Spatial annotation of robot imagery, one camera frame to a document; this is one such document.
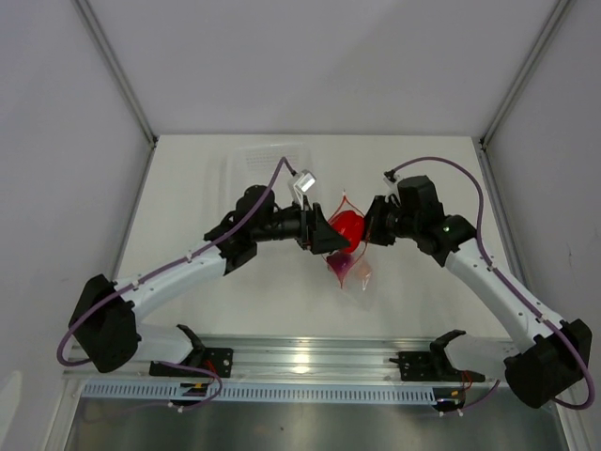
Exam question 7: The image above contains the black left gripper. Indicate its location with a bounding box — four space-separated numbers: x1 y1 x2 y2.
253 195 349 255

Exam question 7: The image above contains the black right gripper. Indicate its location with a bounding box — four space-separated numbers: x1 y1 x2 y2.
347 195 420 247

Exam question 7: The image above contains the purple red onion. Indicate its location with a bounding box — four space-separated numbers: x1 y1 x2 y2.
326 252 355 278

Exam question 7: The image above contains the red bell pepper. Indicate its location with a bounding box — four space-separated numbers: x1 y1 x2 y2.
329 210 365 254

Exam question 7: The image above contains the clear zip bag red zipper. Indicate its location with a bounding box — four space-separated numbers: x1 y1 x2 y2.
324 191 375 310

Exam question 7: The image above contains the beige egg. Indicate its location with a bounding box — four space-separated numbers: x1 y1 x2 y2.
355 259 373 283

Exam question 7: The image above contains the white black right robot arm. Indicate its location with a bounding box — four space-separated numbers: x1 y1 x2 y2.
363 172 593 409

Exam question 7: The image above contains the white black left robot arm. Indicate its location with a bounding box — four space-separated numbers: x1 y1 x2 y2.
69 185 350 376

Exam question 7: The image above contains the white perforated plastic basket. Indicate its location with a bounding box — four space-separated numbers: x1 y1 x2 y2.
221 142 316 207

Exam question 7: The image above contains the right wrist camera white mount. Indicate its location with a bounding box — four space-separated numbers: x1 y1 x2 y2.
383 169 402 189

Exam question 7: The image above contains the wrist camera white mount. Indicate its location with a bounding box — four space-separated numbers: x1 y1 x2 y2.
287 169 316 208
383 169 402 189

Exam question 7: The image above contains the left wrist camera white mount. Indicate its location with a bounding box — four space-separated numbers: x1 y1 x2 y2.
287 169 316 208

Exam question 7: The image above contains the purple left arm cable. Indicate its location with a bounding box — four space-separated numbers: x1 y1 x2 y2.
55 157 301 414

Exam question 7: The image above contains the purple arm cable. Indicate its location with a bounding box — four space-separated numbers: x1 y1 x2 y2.
384 155 593 417
55 157 301 414

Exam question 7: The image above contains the aluminium front rail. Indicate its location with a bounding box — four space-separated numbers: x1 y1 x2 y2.
63 335 577 387

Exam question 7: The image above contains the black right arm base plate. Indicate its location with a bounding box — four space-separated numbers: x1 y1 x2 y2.
389 351 485 382

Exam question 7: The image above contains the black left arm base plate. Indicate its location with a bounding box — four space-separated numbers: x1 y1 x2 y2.
178 348 234 405

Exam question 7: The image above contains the white slotted cable duct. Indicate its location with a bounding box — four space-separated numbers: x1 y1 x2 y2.
82 380 437 406

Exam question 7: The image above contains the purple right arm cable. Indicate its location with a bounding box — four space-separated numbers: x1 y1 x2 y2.
384 155 593 417

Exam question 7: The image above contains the right aluminium frame post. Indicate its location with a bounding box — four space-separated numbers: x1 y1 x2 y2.
479 0 577 151

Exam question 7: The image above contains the aluminium frame post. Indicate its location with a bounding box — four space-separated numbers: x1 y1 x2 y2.
71 0 158 148
479 0 577 151

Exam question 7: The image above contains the left aluminium frame post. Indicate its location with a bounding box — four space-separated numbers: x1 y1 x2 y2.
71 0 158 148

